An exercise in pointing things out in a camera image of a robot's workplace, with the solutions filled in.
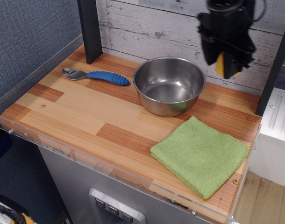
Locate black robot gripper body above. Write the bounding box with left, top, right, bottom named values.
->
left=197, top=11, right=256, bottom=68

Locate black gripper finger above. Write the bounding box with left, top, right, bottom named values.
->
left=223, top=53, right=243, bottom=79
left=202, top=35, right=224, bottom=65

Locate yellow toy corn piece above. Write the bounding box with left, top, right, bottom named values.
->
left=215, top=52, right=241, bottom=77

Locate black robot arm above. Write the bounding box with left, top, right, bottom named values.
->
left=197, top=0, right=256, bottom=79

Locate stainless steel bowl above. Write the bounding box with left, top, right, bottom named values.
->
left=133, top=57, right=206, bottom=117

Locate folded green cloth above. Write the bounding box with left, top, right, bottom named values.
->
left=150, top=117, right=249, bottom=199

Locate white aluminium side block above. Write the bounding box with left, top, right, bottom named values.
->
left=249, top=88, right=285, bottom=187

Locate silver toy fridge cabinet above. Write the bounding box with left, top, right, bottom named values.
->
left=39, top=147, right=230, bottom=224

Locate silver dispenser button panel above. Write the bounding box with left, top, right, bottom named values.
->
left=89, top=188, right=146, bottom=224

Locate clear acrylic table guard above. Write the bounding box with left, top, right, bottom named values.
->
left=0, top=37, right=261, bottom=223

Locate yellow black object bottom left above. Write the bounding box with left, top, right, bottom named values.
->
left=0, top=204, right=35, bottom=224

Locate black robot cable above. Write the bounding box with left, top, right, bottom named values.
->
left=246, top=0, right=267, bottom=23

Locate black right upright post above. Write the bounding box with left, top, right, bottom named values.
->
left=255, top=32, right=285, bottom=116

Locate black upright post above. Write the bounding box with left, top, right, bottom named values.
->
left=77, top=0, right=103, bottom=64
left=255, top=32, right=285, bottom=116

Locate black left upright post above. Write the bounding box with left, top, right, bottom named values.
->
left=77, top=0, right=103, bottom=64

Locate blue handled metal spoon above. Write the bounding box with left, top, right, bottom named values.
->
left=62, top=68, right=130, bottom=86

